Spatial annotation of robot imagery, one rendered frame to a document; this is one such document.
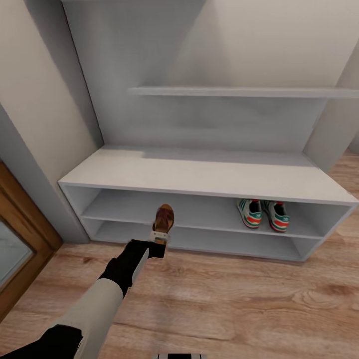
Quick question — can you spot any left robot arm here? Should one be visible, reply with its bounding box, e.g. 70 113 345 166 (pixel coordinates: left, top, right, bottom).
0 231 171 359

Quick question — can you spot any gym shoe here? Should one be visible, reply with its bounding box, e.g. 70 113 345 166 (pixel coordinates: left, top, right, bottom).
236 198 262 229
260 199 290 232

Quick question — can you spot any sandal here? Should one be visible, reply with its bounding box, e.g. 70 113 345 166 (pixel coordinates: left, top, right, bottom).
152 204 174 246

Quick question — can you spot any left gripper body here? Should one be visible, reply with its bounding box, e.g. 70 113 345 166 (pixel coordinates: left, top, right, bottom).
148 242 166 258

